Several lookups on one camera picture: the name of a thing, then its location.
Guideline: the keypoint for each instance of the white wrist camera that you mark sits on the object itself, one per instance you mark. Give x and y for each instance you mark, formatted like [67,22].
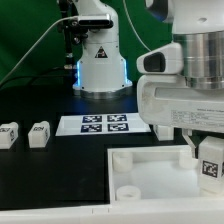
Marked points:
[164,60]

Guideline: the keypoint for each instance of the white front wall bar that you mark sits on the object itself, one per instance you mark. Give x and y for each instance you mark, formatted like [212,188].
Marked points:
[173,211]

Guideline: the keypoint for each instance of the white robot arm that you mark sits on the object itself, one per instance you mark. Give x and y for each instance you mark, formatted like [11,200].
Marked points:
[197,25]

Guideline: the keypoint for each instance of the black camera stand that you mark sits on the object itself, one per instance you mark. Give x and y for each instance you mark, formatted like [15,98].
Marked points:
[72,34]

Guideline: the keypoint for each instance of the white square tabletop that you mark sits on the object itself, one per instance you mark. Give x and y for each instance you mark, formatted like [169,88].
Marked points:
[159,172]

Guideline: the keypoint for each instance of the white tag sheet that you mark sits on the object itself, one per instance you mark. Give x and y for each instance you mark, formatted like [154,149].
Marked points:
[101,124]

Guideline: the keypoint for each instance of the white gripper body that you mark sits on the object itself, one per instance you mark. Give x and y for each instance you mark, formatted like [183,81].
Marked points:
[166,100]

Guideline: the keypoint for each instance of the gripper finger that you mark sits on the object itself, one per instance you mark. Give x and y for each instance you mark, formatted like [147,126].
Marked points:
[192,140]

